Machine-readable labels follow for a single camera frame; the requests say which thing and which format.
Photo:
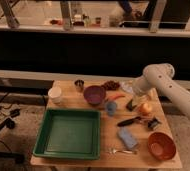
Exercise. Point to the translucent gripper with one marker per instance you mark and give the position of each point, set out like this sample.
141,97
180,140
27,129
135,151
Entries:
139,99

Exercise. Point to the orange red pepper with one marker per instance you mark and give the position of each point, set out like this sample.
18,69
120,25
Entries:
113,98

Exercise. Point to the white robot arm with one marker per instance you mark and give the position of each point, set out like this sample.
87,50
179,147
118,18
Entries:
160,76

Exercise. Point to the black rectangular block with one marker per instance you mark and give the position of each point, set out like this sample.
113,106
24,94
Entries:
131,105

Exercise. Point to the yellow red apple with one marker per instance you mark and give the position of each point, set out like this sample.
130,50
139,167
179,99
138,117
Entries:
145,109

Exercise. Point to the clear plastic bag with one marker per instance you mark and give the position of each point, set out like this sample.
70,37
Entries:
126,87

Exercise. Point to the yellow banana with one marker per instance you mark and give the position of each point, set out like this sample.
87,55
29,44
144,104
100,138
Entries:
150,94

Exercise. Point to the black binder clip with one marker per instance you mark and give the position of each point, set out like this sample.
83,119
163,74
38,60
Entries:
152,124

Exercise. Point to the blue plastic cup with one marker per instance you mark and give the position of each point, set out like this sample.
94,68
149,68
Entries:
110,108

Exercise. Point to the blue sponge cloth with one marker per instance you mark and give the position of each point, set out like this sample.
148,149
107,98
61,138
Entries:
127,138

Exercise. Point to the purple bowl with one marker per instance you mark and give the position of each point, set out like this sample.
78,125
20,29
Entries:
94,95

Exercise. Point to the orange bowl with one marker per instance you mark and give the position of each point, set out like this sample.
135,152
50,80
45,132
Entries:
161,146

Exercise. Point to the silver fork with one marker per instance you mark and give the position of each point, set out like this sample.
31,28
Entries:
113,151

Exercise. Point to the small metal cup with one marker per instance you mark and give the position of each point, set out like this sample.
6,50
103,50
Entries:
79,85

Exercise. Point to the green plastic tray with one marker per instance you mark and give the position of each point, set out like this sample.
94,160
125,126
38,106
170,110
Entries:
69,134

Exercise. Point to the white paper cup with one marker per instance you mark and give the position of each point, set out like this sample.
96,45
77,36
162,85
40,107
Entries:
55,94

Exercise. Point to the black handled knife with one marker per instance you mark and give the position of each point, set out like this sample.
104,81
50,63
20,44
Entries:
128,121

